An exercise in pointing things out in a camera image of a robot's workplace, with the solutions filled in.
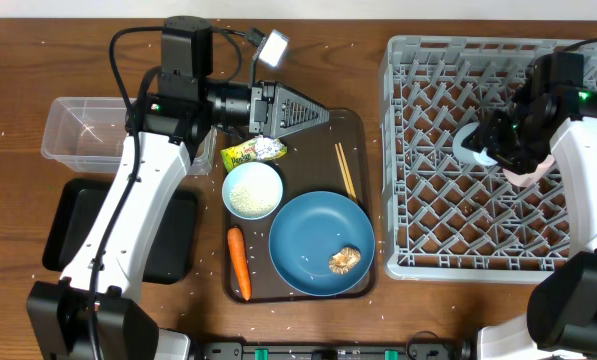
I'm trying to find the yellow snack wrapper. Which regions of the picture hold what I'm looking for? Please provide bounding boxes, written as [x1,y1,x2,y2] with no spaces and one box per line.
[220,135,287,172]

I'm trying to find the pink cup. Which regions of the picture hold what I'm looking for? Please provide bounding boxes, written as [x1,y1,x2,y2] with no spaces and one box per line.
[503,155,555,188]

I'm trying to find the light blue cup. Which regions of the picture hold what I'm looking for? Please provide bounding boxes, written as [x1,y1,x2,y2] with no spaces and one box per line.
[451,121,499,167]

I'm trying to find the light blue rice bowl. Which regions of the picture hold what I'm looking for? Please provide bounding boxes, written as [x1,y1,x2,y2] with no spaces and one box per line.
[222,162,284,220]

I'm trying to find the orange carrot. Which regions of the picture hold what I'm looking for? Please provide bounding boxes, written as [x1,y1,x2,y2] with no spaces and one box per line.
[227,227,252,301]

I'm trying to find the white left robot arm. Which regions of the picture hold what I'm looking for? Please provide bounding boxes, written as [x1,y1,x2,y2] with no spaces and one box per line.
[26,16,330,359]

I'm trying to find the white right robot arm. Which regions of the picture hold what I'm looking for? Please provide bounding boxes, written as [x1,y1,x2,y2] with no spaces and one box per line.
[453,46,597,359]

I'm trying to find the grey dishwasher rack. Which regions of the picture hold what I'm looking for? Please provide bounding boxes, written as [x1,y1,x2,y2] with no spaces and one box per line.
[379,35,571,284]

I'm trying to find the black waste tray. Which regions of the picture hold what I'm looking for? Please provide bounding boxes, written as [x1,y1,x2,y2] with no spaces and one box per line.
[41,178,199,285]

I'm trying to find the brown serving tray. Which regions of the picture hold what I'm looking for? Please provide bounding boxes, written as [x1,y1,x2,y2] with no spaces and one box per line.
[224,109,376,303]

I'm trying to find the blue plate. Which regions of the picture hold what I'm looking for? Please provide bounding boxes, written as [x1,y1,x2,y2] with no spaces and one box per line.
[269,191,375,297]

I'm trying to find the brown food scrap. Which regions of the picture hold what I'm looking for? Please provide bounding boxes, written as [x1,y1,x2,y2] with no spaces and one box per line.
[329,247,362,275]

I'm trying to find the clear plastic bin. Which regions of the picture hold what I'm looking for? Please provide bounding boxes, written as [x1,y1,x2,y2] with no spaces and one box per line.
[40,96,218,176]

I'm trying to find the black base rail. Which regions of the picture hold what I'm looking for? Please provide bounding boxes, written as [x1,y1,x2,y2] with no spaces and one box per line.
[195,339,477,360]

